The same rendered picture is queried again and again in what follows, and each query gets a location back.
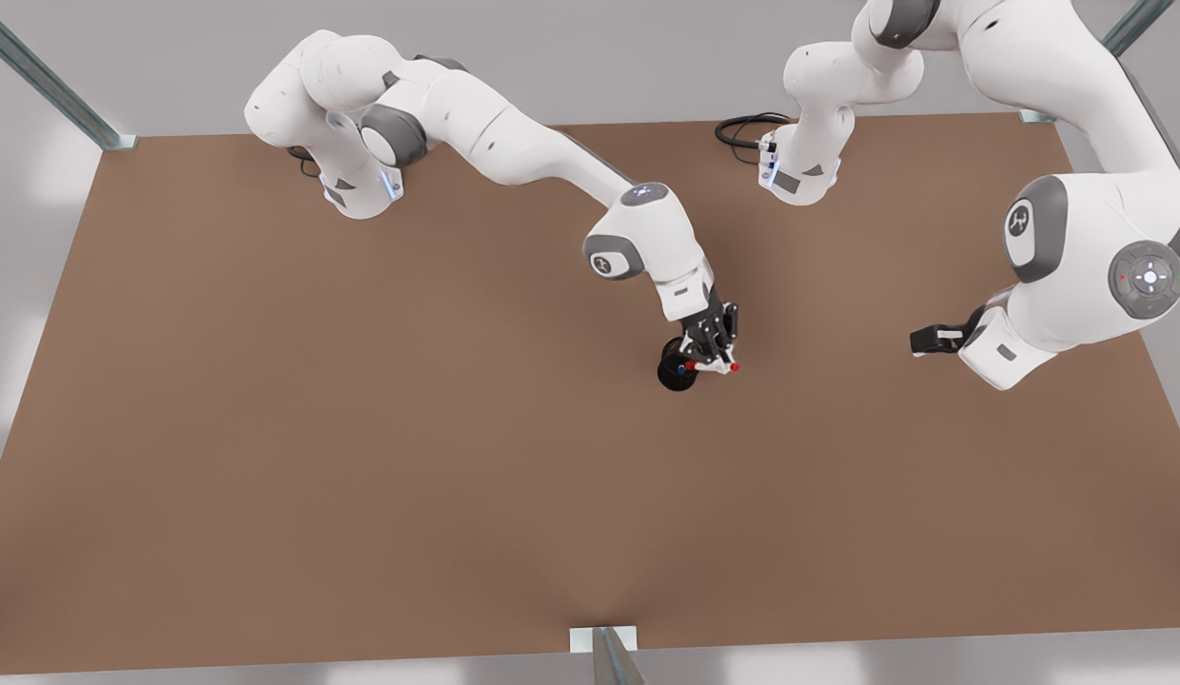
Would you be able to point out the silver frame post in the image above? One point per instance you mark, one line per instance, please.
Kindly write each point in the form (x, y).
(611, 656)
(1118, 38)
(48, 81)

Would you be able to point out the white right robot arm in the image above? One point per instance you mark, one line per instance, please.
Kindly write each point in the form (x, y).
(533, 152)

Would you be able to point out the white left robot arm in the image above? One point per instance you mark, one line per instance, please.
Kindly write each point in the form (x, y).
(1075, 228)

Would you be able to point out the small black round object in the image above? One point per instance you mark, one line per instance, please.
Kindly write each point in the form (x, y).
(676, 376)

